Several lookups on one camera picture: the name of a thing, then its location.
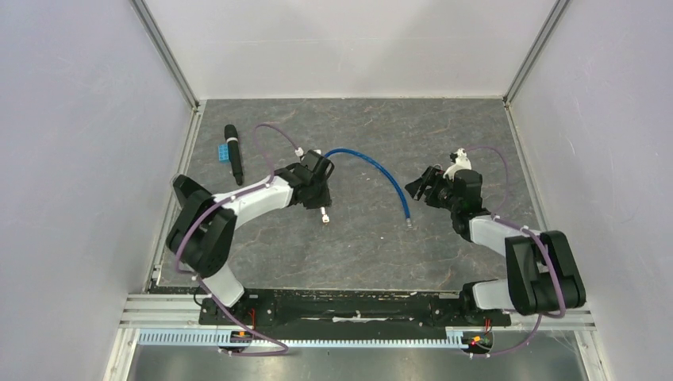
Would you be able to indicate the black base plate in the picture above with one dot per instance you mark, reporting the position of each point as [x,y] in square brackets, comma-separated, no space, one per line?
[336,314]

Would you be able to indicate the black microphone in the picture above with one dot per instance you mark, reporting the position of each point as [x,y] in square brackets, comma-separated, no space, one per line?
[233,144]

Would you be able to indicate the slotted cable duct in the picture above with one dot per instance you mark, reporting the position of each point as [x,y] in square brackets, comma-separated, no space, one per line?
[227,338]

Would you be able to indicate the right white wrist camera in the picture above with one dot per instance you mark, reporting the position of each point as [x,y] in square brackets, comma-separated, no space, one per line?
[460,162]

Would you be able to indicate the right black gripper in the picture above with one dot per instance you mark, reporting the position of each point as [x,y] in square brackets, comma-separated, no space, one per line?
[418,187]

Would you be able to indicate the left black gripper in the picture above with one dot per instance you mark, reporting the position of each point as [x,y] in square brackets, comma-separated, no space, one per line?
[324,200]

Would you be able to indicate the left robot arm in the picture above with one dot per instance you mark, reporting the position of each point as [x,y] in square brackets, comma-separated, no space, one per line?
[202,235]

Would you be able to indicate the blue cable lock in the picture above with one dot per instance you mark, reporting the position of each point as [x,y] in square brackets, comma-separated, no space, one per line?
[384,172]

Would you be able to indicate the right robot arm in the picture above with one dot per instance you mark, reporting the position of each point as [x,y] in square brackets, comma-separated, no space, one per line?
[542,276]

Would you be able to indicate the blue toy brick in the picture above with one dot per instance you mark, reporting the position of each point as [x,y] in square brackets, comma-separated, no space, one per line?
[223,153]

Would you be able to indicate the black wedge cover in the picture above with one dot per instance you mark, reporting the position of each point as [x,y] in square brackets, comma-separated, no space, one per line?
[184,186]

